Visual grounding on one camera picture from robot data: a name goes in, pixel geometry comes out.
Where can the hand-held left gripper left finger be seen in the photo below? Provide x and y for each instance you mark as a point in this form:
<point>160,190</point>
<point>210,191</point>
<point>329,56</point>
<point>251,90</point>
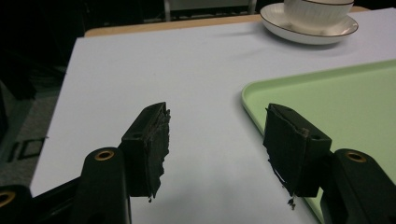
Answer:
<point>146,152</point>

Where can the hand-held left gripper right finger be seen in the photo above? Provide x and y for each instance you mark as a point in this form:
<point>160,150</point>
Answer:
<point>299,155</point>

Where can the light green plastic tray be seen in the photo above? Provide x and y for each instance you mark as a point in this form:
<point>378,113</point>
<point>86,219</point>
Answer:
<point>351,109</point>

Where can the white table cover sheet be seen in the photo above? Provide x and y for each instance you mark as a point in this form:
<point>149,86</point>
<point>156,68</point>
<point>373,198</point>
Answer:
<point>193,77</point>

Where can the white saucer with gold rim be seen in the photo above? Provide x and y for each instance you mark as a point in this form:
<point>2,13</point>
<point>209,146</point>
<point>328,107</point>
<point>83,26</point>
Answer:
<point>281,23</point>

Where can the white ribbed cup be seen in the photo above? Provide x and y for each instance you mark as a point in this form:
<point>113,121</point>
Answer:
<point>316,12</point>

